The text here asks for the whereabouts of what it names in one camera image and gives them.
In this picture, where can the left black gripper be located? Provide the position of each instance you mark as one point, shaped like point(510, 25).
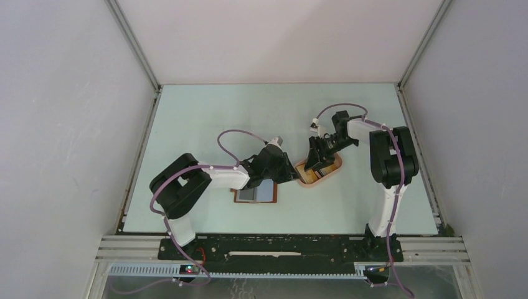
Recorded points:
point(289, 173)

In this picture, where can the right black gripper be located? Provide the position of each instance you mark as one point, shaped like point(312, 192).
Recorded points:
point(321, 157)

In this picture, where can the pink oval tray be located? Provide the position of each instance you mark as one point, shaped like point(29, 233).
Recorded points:
point(336, 156)

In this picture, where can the brown leather card holder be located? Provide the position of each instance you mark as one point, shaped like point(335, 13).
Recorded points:
point(267, 193)

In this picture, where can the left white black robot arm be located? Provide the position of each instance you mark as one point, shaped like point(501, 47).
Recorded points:
point(177, 188)

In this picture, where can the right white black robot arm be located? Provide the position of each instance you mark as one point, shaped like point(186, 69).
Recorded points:
point(393, 165)

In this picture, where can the gold vip card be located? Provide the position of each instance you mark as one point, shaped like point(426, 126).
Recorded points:
point(308, 176)
point(331, 168)

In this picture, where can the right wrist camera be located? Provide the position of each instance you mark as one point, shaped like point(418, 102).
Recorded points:
point(315, 127)

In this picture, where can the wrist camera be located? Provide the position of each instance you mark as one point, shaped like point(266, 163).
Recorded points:
point(315, 127)
point(275, 143)

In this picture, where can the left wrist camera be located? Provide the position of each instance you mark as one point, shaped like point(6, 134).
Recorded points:
point(275, 143)

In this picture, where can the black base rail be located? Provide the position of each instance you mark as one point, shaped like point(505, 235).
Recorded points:
point(292, 254)

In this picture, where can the aluminium frame rail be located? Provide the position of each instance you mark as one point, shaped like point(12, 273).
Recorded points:
point(133, 42)

